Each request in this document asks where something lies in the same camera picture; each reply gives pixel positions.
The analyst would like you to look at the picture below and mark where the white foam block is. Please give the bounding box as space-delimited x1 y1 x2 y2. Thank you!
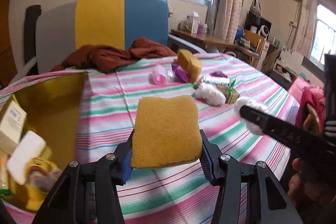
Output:
6 130 46 185

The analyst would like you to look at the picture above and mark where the small green box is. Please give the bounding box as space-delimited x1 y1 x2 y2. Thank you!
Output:
223 80 240 104

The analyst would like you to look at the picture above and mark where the white cardboard box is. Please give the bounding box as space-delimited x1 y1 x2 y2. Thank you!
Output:
0 99 27 155

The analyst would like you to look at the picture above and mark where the yellow sponge front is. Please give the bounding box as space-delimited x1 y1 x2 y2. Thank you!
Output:
131 96 202 169

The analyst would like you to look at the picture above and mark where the yellow sponge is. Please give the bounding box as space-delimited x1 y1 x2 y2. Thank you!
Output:
176 49 194 70
187 57 202 83
131 96 202 169

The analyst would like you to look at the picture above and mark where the long cracker packet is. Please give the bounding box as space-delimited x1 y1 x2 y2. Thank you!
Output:
194 75 230 89

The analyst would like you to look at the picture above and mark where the clear plastic bag bundle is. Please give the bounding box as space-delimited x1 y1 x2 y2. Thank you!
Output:
195 83 226 106

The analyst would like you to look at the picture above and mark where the yellow sponge back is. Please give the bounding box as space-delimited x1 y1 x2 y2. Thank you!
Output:
176 49 194 70

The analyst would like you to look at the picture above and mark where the yellow snack packet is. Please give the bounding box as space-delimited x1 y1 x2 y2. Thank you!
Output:
0 151 10 196

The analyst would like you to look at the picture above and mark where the person's right hand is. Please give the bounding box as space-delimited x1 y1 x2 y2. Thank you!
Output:
287 158 335 223

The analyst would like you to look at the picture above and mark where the red pink clothing pile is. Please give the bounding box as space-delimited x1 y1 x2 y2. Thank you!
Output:
288 76 326 136

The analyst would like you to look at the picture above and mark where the striped pink green blanket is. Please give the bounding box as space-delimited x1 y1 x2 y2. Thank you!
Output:
0 52 300 224

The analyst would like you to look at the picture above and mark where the gold tin box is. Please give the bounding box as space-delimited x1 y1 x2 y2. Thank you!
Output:
1 72 87 171

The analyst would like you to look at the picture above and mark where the purple candy packet right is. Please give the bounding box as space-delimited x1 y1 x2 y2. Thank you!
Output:
210 71 228 78

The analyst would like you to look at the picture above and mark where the purple candy packet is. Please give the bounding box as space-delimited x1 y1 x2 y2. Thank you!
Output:
210 71 228 78
171 63 189 83

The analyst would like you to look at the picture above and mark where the black shelf with appliances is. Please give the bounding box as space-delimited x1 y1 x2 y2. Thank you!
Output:
244 11 272 39

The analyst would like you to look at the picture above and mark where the rust brown garment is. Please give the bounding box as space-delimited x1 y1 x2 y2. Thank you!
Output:
52 37 177 74

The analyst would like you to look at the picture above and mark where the purple candy packet left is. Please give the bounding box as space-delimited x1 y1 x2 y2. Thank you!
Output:
171 63 189 83

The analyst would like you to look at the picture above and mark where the wooden wardrobe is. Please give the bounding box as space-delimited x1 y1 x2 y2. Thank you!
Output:
0 0 17 88

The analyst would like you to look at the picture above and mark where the wooden desk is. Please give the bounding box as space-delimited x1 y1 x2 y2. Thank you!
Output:
170 30 237 52

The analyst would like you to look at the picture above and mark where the pink jar on desk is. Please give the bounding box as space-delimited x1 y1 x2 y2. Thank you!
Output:
197 22 208 34

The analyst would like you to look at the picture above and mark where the white carton on desk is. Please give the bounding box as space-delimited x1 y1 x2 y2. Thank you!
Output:
189 11 199 34

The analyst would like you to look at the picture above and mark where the grey yellow blue headboard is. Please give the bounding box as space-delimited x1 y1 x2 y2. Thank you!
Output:
35 0 169 73

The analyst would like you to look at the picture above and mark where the grey bed rail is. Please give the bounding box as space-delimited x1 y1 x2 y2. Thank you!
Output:
167 34 207 54

